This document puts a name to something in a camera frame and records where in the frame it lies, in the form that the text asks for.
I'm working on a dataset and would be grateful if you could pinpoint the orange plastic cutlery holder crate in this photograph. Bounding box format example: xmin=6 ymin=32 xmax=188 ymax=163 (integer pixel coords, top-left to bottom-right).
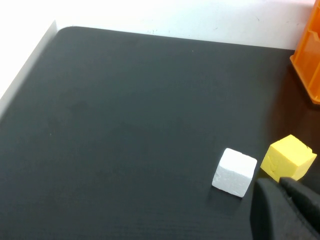
xmin=289 ymin=0 xmax=320 ymax=104

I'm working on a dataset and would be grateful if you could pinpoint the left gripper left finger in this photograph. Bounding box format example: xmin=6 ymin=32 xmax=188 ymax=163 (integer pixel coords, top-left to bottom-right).
xmin=249 ymin=177 xmax=315 ymax=240

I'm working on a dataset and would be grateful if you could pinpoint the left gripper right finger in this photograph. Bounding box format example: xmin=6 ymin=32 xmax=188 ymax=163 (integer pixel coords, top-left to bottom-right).
xmin=279 ymin=176 xmax=320 ymax=240

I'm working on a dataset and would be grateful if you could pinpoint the chipped yellow foam cube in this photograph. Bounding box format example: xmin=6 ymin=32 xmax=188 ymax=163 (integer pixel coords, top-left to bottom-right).
xmin=259 ymin=134 xmax=318 ymax=183

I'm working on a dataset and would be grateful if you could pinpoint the white foam cube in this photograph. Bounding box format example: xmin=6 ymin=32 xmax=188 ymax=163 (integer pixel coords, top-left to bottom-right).
xmin=211 ymin=147 xmax=258 ymax=198

